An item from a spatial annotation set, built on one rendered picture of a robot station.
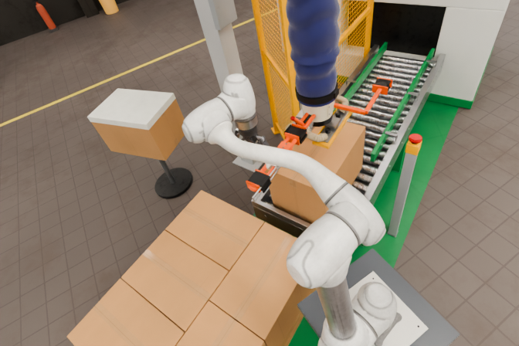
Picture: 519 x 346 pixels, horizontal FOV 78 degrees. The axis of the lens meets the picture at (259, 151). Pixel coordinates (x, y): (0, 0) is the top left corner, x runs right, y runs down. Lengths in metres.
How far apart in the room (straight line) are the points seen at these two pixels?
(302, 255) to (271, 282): 1.12
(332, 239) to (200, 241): 1.45
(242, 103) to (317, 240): 0.52
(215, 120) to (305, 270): 0.53
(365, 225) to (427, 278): 1.75
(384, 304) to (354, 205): 0.57
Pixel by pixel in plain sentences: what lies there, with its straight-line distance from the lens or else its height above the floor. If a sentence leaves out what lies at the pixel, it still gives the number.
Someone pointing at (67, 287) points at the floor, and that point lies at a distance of 3.32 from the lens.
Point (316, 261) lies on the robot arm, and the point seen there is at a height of 1.58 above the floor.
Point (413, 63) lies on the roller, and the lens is 3.66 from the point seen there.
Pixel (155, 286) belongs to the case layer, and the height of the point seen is 0.54.
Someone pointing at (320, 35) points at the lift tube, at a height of 1.74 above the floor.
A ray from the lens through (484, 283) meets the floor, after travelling 2.81.
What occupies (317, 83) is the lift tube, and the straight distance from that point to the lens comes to 1.63.
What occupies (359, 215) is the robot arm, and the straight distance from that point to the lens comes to 0.98.
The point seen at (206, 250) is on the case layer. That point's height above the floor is 0.54.
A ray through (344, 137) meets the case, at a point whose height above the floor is 0.95.
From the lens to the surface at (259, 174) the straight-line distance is 1.48.
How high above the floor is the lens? 2.39
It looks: 44 degrees down
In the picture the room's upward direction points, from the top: 13 degrees counter-clockwise
